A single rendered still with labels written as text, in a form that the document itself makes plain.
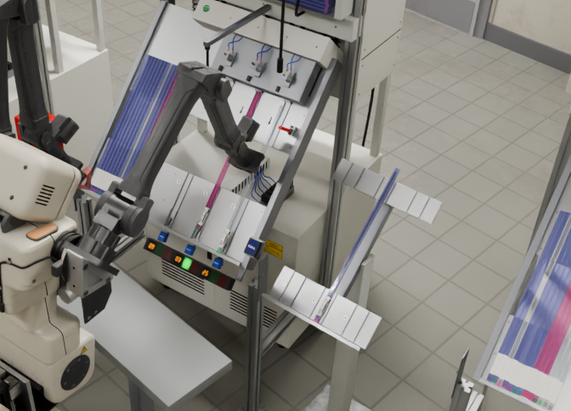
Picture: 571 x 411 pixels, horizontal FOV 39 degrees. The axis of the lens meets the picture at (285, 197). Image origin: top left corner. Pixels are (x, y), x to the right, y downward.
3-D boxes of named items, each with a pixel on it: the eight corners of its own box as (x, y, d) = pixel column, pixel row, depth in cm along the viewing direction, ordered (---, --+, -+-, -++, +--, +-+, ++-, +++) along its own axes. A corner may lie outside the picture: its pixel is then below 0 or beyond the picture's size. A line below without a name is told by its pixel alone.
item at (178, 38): (296, 158, 256) (290, 154, 251) (136, 93, 282) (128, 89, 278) (337, 63, 256) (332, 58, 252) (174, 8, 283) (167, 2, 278)
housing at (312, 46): (333, 76, 258) (319, 61, 245) (210, 33, 277) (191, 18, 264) (343, 53, 258) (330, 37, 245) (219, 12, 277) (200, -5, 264)
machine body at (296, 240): (287, 360, 314) (296, 239, 277) (148, 287, 342) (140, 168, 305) (364, 268, 359) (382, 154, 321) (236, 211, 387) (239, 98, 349)
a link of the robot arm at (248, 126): (212, 138, 230) (238, 151, 227) (231, 104, 231) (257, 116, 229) (222, 150, 241) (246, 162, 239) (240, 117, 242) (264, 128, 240)
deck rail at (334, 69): (253, 271, 255) (245, 268, 249) (248, 268, 255) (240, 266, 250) (343, 65, 256) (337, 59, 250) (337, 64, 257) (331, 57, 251)
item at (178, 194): (245, 264, 253) (242, 262, 250) (89, 188, 279) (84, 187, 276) (270, 208, 253) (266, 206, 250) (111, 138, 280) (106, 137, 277)
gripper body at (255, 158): (238, 145, 249) (229, 137, 242) (266, 155, 245) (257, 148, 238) (228, 164, 248) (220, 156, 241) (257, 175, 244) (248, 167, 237)
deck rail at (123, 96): (93, 193, 282) (81, 190, 276) (88, 191, 283) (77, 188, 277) (174, 8, 283) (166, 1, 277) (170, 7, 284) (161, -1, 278)
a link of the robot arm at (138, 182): (179, 44, 185) (217, 61, 183) (197, 63, 199) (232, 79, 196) (88, 216, 183) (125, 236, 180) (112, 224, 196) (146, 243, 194)
